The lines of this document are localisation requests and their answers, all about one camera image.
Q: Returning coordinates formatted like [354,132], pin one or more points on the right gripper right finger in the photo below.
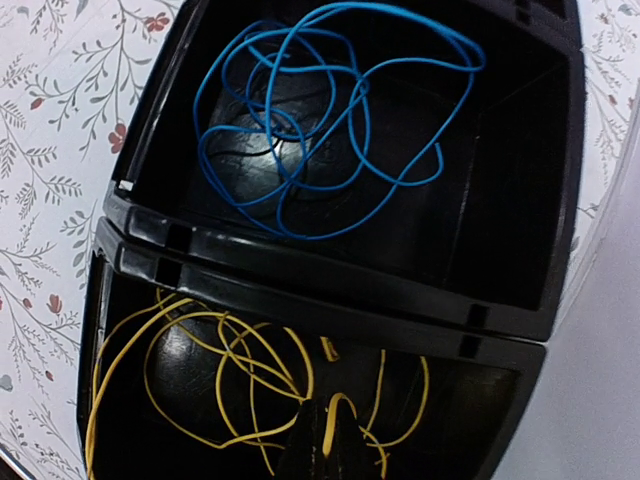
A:
[344,454]

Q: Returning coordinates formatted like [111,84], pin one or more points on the black three-compartment tray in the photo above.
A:
[369,198]

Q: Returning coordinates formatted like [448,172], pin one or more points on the floral patterned table mat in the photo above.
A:
[69,74]

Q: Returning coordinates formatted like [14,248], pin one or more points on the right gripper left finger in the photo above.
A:
[300,459]

